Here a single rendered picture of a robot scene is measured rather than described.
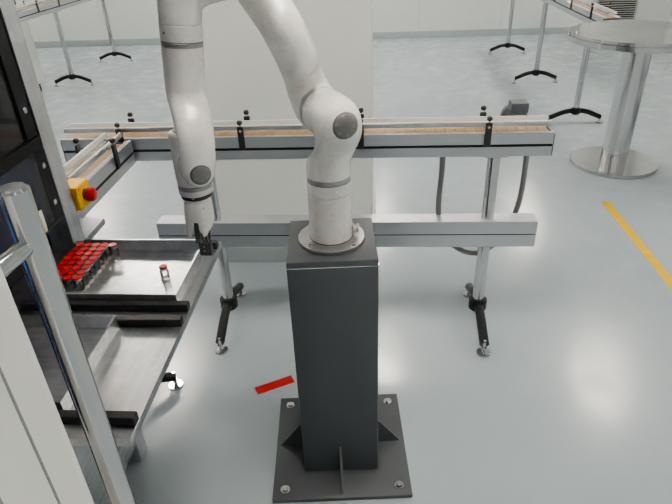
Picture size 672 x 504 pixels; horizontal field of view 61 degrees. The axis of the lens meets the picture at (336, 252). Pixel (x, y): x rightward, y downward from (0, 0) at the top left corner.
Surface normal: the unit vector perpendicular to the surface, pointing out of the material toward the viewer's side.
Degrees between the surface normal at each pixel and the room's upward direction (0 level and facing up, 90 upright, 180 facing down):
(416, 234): 90
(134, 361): 0
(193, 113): 43
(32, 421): 90
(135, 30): 90
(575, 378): 0
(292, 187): 90
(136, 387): 0
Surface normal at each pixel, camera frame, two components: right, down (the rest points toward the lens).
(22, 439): 0.99, 0.04
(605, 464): -0.04, -0.86
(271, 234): -0.05, 0.51
